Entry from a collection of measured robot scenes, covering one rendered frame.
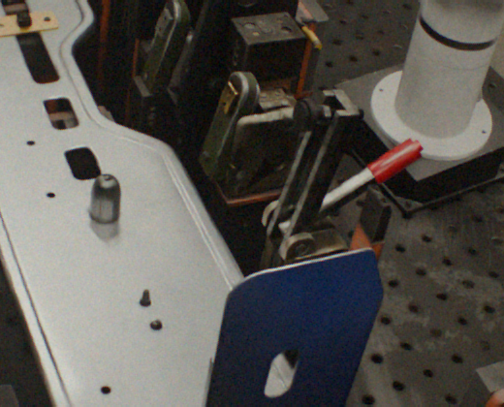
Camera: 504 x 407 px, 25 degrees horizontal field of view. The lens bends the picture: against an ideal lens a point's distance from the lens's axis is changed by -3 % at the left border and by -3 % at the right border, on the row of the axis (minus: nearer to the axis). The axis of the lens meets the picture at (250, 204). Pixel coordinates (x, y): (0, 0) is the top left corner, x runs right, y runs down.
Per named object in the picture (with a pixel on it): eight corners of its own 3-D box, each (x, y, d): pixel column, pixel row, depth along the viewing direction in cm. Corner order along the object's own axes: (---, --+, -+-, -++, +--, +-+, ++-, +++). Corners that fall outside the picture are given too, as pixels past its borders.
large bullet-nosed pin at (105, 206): (84, 214, 117) (87, 168, 113) (113, 209, 118) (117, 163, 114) (94, 235, 115) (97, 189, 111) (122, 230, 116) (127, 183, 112)
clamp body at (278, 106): (169, 308, 148) (201, 81, 122) (249, 291, 152) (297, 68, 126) (195, 361, 142) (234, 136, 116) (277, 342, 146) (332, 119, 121)
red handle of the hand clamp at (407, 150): (268, 212, 109) (406, 124, 108) (276, 224, 111) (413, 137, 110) (286, 243, 107) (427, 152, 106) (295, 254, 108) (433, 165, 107)
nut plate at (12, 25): (-6, 38, 134) (-6, 30, 133) (-13, 20, 137) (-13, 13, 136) (60, 28, 137) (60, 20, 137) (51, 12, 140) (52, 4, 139)
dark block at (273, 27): (189, 275, 152) (230, 16, 123) (236, 266, 154) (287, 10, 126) (203, 303, 149) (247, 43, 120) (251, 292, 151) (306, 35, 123)
